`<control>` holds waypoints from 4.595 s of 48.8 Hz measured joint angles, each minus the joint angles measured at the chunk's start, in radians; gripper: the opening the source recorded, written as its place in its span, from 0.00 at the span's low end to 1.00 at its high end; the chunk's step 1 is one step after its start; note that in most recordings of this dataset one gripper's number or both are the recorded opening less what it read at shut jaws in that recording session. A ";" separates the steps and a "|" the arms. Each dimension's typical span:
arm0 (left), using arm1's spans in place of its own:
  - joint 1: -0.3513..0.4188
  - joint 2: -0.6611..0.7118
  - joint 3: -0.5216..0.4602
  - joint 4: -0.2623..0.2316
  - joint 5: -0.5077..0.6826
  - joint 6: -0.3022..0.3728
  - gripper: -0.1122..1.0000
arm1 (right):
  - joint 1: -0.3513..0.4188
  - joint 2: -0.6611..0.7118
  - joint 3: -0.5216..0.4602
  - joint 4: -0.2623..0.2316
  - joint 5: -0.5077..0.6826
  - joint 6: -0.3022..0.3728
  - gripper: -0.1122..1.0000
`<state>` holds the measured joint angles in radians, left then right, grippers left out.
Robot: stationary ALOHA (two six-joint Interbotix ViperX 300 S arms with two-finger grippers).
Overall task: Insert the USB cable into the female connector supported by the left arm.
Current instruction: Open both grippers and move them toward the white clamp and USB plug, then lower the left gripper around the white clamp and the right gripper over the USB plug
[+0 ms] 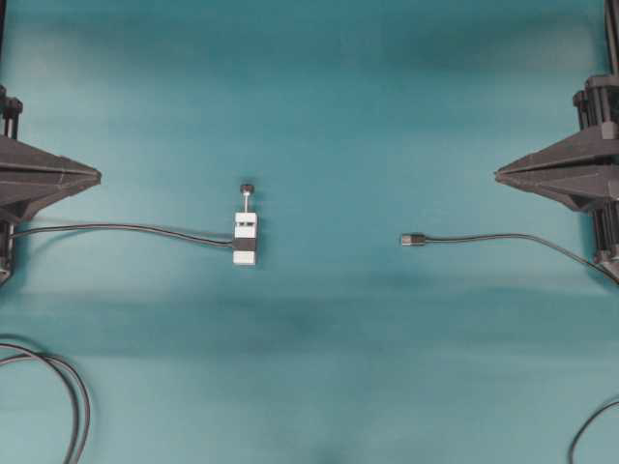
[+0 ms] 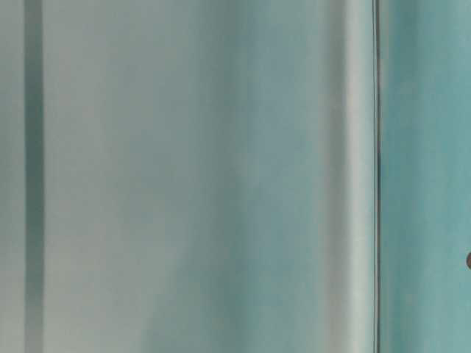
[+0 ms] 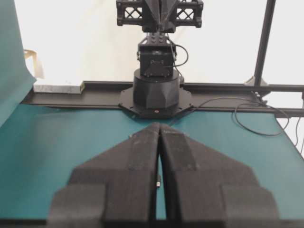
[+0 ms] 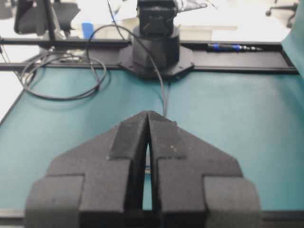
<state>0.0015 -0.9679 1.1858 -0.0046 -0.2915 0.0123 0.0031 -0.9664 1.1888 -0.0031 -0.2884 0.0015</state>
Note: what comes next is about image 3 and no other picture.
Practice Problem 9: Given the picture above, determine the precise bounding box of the beige tape piece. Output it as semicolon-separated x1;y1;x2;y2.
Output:
23;49;45;79

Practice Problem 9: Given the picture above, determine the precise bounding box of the black aluminium frame rail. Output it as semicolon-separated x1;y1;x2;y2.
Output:
21;81;304;118

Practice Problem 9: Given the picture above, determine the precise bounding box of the black vertical frame post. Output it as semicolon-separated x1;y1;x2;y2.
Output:
254;0;276;86

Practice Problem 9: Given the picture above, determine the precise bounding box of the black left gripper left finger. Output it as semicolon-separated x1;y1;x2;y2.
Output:
47;123;159;228

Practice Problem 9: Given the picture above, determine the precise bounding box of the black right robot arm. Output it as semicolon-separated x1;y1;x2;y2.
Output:
116;0;204;118

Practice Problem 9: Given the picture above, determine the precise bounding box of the black loose cable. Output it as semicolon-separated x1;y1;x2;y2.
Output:
190;96;304;147

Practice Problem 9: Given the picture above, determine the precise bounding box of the black female USB connector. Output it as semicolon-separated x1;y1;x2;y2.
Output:
156;174;162;188

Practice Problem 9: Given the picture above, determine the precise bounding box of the teal backdrop sheet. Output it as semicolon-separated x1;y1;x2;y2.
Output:
0;0;36;125

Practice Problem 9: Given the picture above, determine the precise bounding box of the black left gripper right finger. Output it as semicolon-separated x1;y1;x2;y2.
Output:
160;124;280;228

